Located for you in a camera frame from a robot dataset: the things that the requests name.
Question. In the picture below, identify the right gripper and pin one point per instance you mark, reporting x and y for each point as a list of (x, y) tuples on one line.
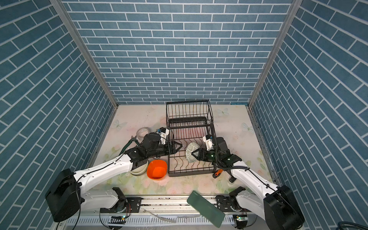
[(200, 153)]

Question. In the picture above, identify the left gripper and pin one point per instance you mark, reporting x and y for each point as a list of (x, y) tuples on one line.
[(173, 150)]

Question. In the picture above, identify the white bowl orange diamonds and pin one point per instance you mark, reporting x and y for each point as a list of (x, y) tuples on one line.
[(189, 150)]

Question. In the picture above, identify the orange plastic bowl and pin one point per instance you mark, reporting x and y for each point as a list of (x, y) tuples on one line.
[(157, 170)]

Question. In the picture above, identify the cream bowl striped outside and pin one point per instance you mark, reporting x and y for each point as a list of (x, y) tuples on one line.
[(140, 170)]

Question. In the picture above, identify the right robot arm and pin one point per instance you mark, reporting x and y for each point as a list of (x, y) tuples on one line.
[(276, 205)]

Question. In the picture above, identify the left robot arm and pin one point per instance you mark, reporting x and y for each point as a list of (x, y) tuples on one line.
[(69, 193)]

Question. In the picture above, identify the black and white marker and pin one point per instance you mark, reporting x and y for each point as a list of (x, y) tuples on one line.
[(231, 180)]

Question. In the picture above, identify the dark green rectangular tray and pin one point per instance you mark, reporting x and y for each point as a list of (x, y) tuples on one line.
[(206, 209)]

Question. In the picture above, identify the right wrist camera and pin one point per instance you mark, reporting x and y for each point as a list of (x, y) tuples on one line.
[(208, 140)]

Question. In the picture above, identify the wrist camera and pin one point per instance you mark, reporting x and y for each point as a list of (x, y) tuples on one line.
[(164, 133), (208, 140)]

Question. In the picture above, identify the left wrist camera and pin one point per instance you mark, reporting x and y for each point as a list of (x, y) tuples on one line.
[(164, 133)]

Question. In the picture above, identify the orange handled screwdriver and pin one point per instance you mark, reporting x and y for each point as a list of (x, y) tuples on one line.
[(217, 173)]

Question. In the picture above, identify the black wire dish rack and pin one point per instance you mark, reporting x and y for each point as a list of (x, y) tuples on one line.
[(189, 121)]

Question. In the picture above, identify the green handled pliers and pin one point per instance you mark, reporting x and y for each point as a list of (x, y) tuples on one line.
[(133, 139)]

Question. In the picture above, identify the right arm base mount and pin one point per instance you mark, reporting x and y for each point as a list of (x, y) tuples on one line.
[(229, 202)]

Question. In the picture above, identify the aluminium front rail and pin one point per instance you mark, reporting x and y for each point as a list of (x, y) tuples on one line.
[(157, 204)]

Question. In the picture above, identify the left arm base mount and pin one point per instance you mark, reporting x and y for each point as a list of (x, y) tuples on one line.
[(123, 204)]

